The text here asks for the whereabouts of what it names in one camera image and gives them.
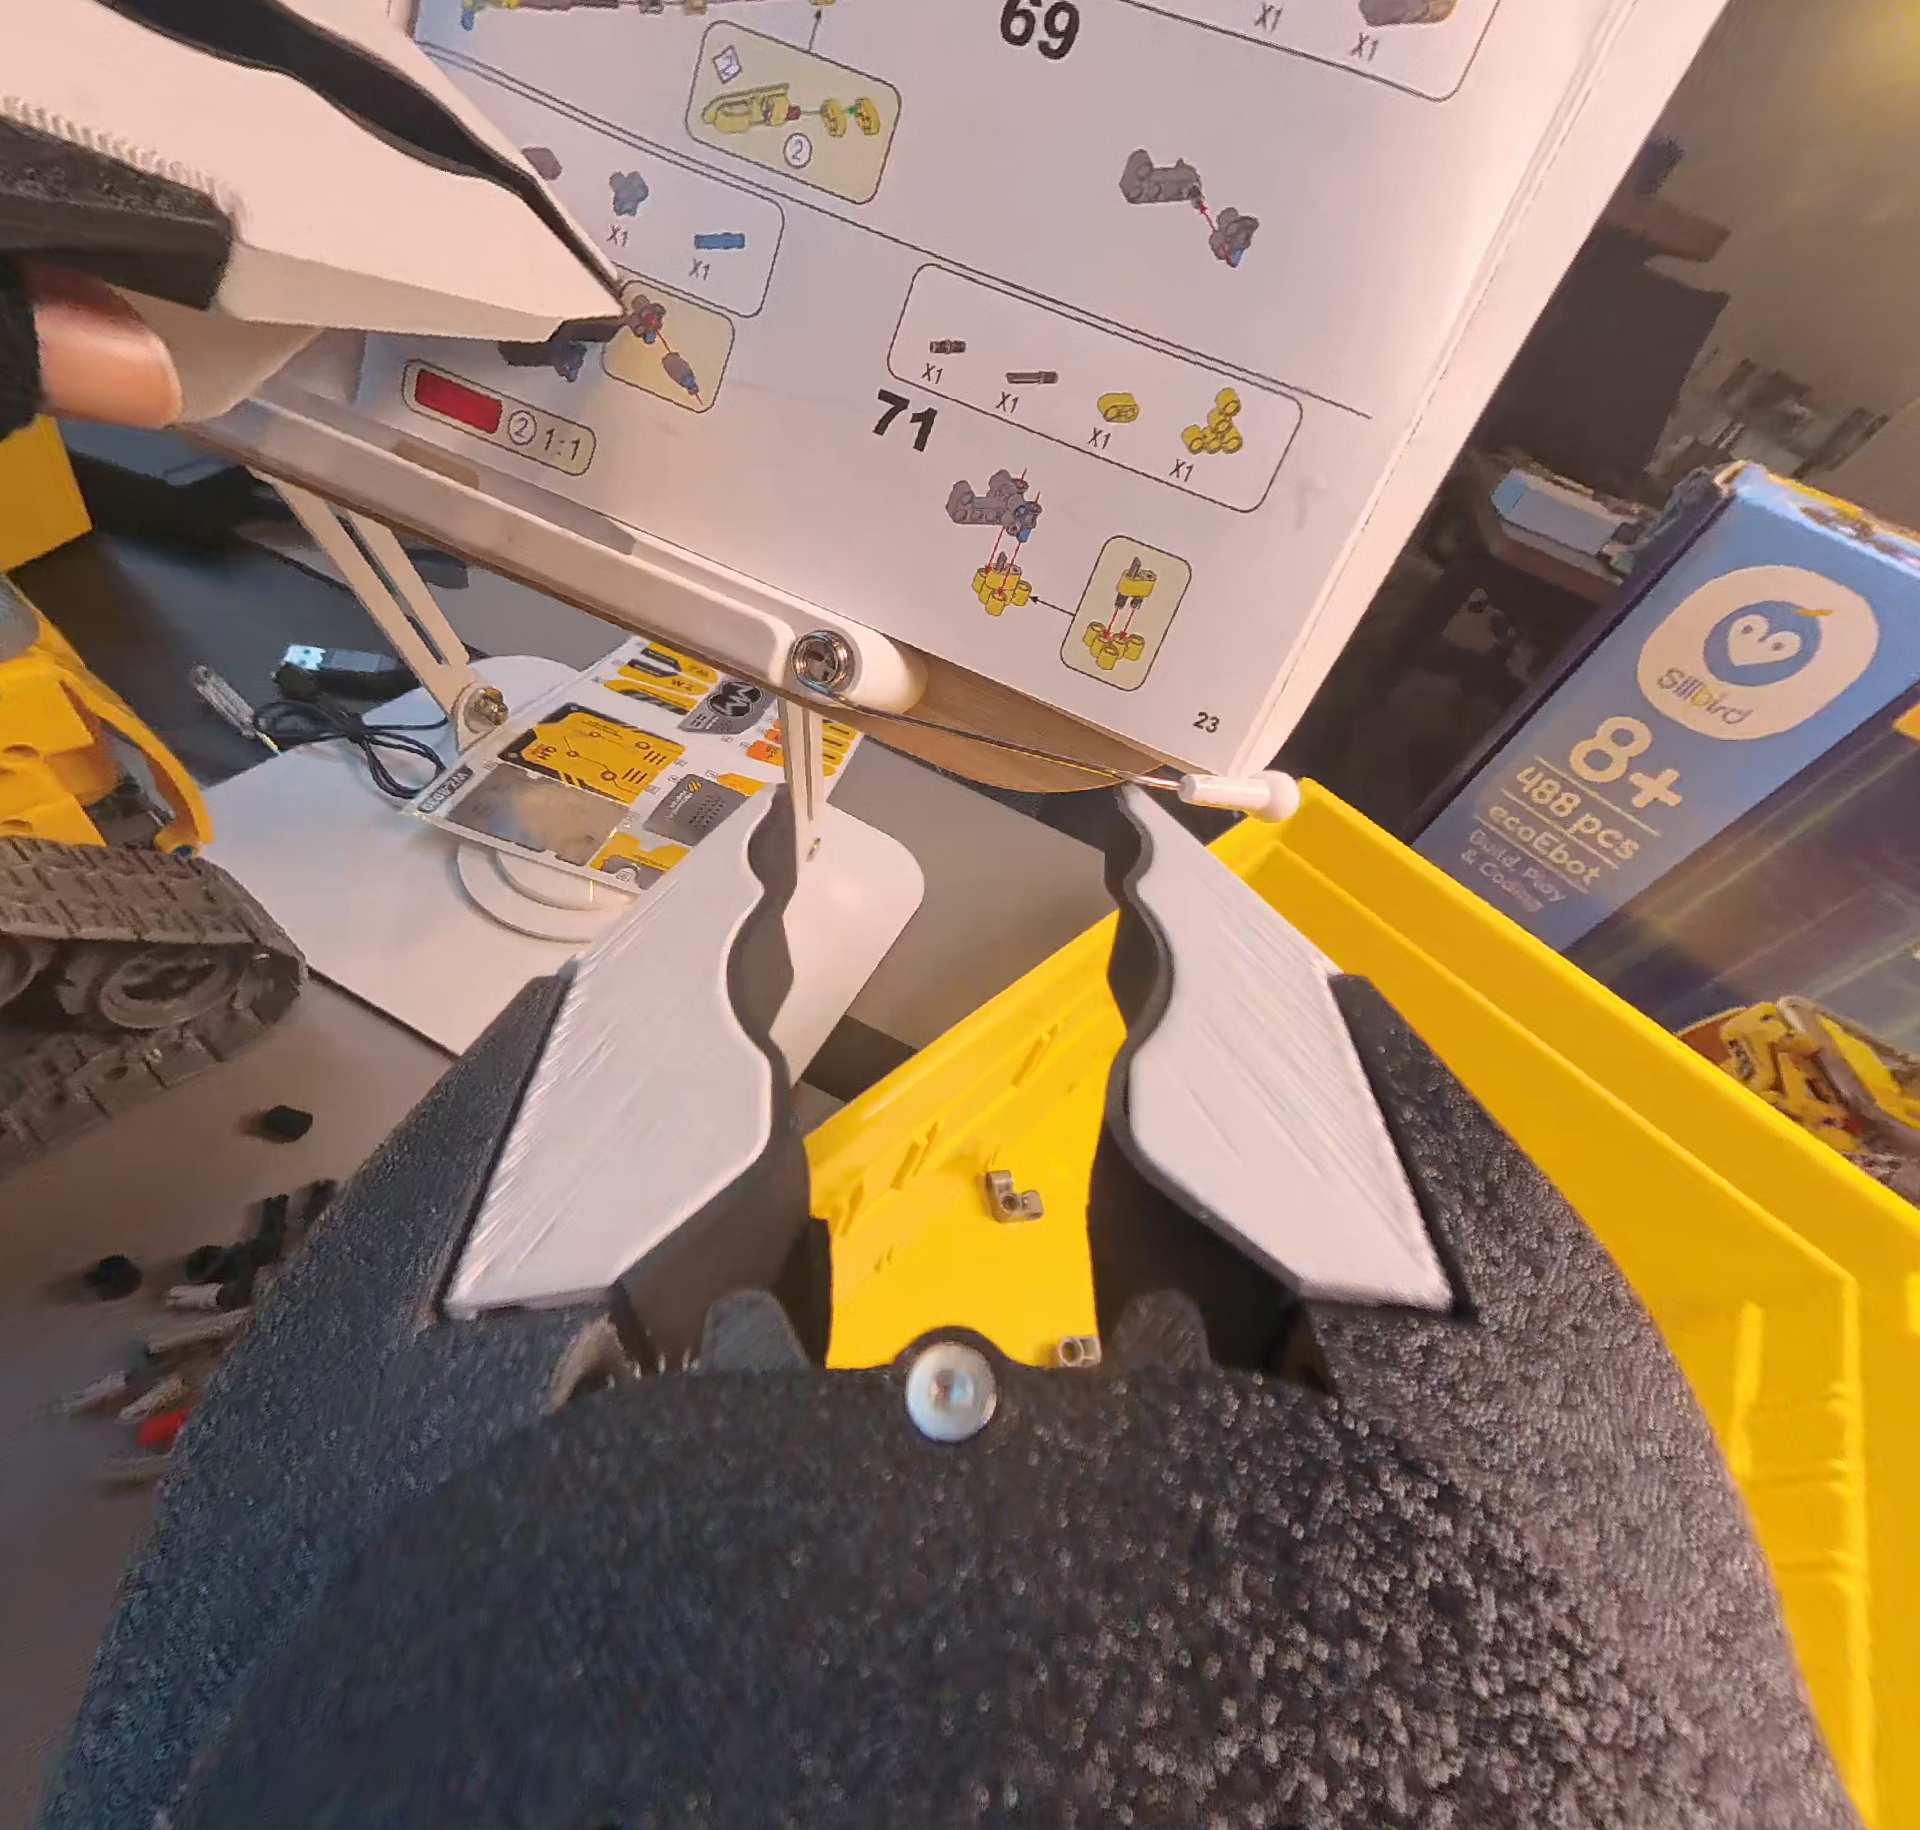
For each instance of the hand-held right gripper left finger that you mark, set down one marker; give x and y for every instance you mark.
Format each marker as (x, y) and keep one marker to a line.
(630, 1110)

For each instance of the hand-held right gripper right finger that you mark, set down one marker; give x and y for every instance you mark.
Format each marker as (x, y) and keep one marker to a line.
(1277, 1110)

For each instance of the toy brick instruction booklet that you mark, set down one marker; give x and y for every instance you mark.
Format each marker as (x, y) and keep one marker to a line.
(1052, 285)

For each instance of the grey desk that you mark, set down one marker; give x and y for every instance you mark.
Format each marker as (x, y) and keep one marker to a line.
(300, 1065)

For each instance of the person's left hand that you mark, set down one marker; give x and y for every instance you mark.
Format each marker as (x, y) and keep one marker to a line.
(107, 360)

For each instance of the assorted small toy brick parts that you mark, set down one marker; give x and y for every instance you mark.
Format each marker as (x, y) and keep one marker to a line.
(1014, 1196)

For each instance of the black toy brick bush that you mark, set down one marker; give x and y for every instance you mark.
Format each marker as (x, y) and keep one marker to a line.
(113, 1275)
(285, 1121)

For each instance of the yellow grey sticker sheet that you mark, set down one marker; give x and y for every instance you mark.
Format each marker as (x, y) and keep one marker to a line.
(600, 765)

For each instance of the pile of black red pins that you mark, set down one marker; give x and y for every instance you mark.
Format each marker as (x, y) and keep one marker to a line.
(227, 1260)

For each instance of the tracked toy brick vehicle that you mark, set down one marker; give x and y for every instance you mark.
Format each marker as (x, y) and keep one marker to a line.
(135, 960)

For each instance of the blue toy set box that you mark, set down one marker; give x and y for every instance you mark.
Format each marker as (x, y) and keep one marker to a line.
(1652, 751)

